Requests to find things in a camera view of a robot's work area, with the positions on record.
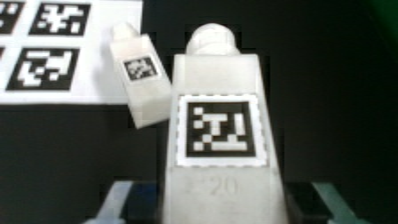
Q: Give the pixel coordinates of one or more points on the white table leg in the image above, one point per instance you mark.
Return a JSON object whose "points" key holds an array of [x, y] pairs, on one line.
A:
{"points": [[222, 185], [138, 69]]}

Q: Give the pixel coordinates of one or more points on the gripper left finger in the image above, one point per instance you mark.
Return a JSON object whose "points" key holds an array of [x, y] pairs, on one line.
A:
{"points": [[129, 204]]}

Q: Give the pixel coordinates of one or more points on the paper sheet with tags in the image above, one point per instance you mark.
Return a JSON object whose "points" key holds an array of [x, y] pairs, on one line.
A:
{"points": [[55, 60]]}

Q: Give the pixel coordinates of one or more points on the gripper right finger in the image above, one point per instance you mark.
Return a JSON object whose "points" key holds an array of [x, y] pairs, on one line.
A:
{"points": [[316, 205]]}

